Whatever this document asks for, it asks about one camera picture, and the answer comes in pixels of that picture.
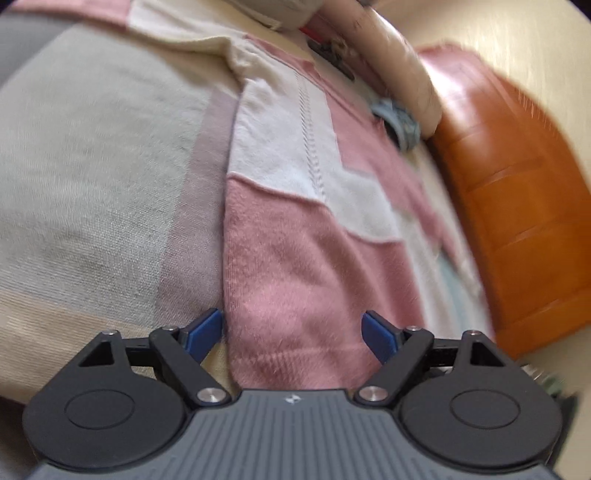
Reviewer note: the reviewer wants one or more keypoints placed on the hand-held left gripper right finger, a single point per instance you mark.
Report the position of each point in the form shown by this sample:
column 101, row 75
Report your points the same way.
column 381, row 337

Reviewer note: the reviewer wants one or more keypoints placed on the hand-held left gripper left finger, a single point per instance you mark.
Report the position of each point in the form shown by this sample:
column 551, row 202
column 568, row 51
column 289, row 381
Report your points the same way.
column 203, row 332

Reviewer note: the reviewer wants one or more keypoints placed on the pink and white sweater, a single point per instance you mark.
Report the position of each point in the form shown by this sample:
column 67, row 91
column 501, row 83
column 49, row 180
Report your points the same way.
column 295, row 258

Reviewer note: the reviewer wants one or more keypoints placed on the wooden headboard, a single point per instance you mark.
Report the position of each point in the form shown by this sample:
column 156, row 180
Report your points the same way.
column 517, row 194

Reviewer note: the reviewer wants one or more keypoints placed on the blue cap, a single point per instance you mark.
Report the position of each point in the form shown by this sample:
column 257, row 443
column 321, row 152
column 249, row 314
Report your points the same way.
column 399, row 122

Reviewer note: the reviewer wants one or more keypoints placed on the beige floral quilt roll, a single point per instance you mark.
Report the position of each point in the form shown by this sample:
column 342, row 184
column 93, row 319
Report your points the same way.
column 392, row 50

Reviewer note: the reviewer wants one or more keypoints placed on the grey cat-face cushion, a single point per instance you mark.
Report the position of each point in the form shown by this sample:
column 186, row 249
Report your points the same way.
column 277, row 11

